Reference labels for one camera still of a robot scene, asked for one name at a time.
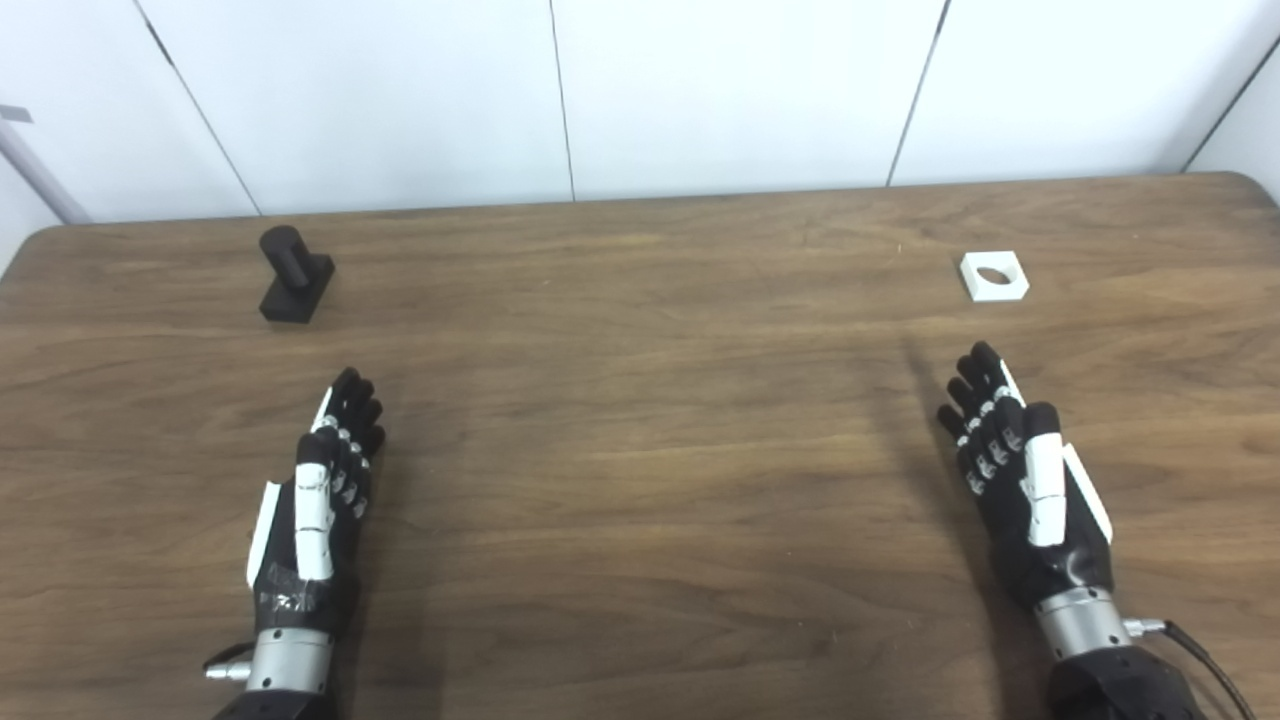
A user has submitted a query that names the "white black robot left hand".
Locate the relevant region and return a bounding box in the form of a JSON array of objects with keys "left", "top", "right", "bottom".
[{"left": 247, "top": 367, "right": 387, "bottom": 636}]

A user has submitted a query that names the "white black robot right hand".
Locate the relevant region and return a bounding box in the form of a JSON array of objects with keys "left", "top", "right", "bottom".
[{"left": 936, "top": 341, "right": 1115, "bottom": 611}]

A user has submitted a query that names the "white square piece with hole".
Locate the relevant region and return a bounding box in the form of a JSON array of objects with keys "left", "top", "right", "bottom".
[{"left": 959, "top": 251, "right": 1030, "bottom": 303}]

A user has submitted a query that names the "black peg with square base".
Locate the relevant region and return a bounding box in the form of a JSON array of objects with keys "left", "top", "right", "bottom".
[{"left": 259, "top": 225, "right": 336, "bottom": 325}]

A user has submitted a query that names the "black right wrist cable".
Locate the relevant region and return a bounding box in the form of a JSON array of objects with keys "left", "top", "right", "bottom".
[{"left": 1124, "top": 618, "right": 1257, "bottom": 720}]

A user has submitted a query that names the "grey wall corner post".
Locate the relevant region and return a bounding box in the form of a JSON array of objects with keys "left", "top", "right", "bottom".
[{"left": 0, "top": 105, "right": 93, "bottom": 225}]

